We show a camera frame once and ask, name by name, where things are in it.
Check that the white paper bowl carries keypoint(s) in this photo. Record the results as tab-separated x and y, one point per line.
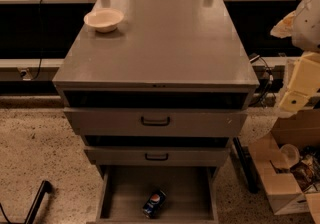
104	20

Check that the black metal leg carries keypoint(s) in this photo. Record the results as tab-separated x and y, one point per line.
252	186

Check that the brown cardboard box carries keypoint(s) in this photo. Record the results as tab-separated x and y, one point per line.
282	189

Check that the clear plastic cup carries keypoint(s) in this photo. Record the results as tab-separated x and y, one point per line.
291	154

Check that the grey open bottom drawer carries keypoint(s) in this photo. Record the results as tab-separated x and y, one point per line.
190	195

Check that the grey drawer cabinet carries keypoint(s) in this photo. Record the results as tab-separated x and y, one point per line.
165	54

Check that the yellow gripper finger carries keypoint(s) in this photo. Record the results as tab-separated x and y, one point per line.
301	82

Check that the blue pepsi can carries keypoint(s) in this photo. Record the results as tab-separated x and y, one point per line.
154	203

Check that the black metal bar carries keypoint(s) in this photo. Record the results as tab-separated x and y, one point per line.
45	188

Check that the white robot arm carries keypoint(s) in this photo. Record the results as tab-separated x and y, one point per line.
303	27

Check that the grey top drawer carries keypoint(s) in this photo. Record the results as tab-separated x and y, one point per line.
155	122

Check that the grey middle drawer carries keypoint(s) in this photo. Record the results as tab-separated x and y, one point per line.
157	156

